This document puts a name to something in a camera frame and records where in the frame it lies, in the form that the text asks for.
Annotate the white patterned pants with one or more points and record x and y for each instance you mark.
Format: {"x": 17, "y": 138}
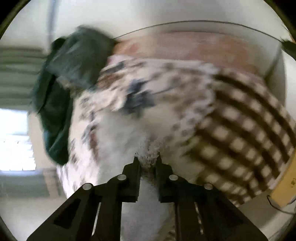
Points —
{"x": 129, "y": 129}

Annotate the brown checked cloth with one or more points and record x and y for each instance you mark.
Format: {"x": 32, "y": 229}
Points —
{"x": 245, "y": 139}

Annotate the pink blanket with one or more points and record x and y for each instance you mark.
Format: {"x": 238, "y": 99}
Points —
{"x": 198, "y": 49}

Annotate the light wooden board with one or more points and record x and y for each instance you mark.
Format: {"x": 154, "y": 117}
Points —
{"x": 285, "y": 183}

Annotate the bright window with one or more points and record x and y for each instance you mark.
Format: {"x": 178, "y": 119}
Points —
{"x": 13, "y": 139}

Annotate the green curtain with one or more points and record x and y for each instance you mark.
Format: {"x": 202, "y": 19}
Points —
{"x": 19, "y": 74}

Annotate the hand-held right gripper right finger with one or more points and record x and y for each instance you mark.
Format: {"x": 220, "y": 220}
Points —
{"x": 162, "y": 179}

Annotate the dark green cloth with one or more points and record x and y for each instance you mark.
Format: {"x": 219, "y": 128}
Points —
{"x": 69, "y": 76}

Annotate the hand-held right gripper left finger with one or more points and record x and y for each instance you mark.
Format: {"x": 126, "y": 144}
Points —
{"x": 136, "y": 178}

